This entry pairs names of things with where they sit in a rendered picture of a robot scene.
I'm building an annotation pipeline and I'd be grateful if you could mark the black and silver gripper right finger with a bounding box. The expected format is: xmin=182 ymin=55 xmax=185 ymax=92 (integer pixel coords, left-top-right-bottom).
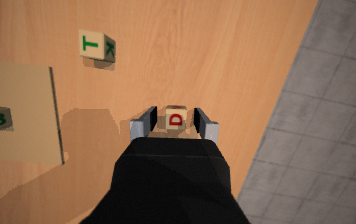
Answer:
xmin=194 ymin=108 xmax=220 ymax=145

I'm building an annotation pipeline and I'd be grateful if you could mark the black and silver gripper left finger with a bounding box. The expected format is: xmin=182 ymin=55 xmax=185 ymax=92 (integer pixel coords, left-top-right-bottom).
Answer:
xmin=129 ymin=106 xmax=157 ymax=142

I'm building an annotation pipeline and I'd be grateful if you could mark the tan flat mat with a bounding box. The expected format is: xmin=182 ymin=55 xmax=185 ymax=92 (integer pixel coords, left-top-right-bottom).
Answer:
xmin=0 ymin=61 xmax=64 ymax=165

